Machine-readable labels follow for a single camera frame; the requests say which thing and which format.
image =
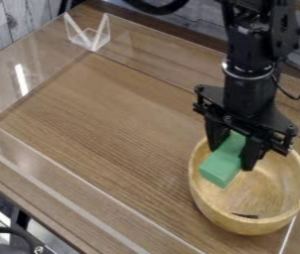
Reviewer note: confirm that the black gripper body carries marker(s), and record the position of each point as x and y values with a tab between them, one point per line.
243	106

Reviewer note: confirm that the wooden bowl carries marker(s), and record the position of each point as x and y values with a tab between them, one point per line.
260	200

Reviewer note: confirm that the clear acrylic corner bracket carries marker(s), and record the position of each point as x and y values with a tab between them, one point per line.
88	38

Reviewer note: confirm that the clear acrylic tray wall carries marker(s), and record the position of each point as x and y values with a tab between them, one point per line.
94	220

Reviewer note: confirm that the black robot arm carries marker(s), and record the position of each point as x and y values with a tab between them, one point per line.
262	35

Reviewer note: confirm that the black table leg bracket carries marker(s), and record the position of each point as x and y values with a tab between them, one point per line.
24	237

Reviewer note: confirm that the green rectangular block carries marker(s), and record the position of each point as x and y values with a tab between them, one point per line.
222	164

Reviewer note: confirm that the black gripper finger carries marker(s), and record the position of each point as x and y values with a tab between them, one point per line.
217	132
253	151

